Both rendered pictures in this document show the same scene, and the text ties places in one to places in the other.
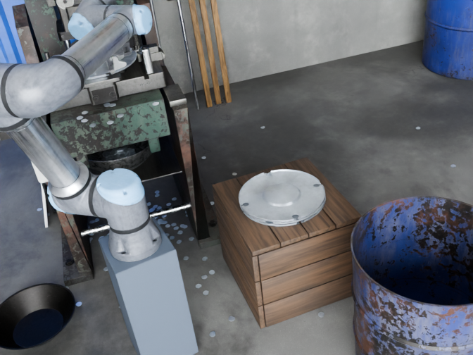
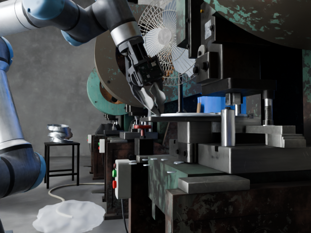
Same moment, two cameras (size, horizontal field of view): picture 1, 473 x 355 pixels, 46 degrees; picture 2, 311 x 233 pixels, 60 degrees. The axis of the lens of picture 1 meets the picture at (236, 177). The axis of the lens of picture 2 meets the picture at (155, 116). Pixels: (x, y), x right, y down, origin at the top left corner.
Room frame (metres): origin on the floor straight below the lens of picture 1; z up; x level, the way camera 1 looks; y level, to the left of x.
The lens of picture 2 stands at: (1.67, -0.39, 0.75)
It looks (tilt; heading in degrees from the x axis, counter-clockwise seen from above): 2 degrees up; 88
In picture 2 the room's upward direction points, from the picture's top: straight up
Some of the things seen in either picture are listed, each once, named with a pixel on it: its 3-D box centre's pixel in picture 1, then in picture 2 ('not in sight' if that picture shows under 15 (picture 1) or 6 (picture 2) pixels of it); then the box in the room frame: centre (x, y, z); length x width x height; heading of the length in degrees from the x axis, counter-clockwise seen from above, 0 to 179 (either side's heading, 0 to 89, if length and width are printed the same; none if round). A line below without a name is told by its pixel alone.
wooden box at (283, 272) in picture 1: (285, 238); not in sight; (1.49, -0.14, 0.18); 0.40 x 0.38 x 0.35; 16
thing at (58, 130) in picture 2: not in sight; (61, 153); (0.56, 3.25, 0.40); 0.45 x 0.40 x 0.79; 115
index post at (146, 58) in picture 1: (146, 59); (227, 126); (1.88, 0.26, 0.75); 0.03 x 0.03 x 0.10; 13
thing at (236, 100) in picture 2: not in sight; (232, 99); (1.95, 0.46, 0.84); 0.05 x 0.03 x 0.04; 103
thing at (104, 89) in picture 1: (101, 84); (183, 138); (1.79, 0.42, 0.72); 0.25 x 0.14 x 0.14; 13
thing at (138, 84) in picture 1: (99, 77); (235, 150); (1.96, 0.46, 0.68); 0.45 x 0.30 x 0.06; 103
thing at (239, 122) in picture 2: not in sight; (233, 125); (1.96, 0.46, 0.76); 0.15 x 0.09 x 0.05; 103
